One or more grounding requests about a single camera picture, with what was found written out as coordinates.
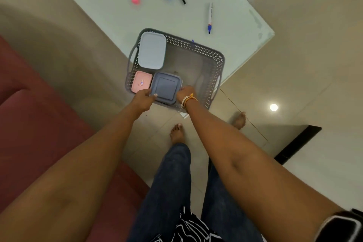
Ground person's right hand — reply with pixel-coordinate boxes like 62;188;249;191
175;85;198;106

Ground person's left hand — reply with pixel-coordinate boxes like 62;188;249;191
129;88;158;120

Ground grey-blue lidded square container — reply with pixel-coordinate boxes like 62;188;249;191
149;72;183;105

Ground small pink box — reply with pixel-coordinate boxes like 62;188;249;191
131;70;153;94

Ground grey perforated plastic basket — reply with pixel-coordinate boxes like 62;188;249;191
125;28;225;114

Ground white lidded container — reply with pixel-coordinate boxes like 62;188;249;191
137;31;167;70

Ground white marker blue tip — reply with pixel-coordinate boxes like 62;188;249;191
207;2;214;34

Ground person's right forearm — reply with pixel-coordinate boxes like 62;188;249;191
184;100;345;242

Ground person's left forearm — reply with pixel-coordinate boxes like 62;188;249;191
0;108;148;242

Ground person's left foot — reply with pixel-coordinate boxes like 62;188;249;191
169;123;186;145

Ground person's foot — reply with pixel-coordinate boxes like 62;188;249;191
169;123;186;145
231;112;247;130

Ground person's right foot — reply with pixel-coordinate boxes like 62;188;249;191
231;112;247;130

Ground white glass-top coffee table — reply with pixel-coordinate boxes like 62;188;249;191
42;0;275;119

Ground dark blue jeans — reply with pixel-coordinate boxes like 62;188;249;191
126;142;264;242

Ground red fabric sofa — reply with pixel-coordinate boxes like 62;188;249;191
0;34;151;242

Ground black skirting board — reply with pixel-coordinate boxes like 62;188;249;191
273;125;323;166

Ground black white patterned shirt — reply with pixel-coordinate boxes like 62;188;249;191
150;206;225;242

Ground white orange thread bracelets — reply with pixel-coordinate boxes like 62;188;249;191
179;93;199;113

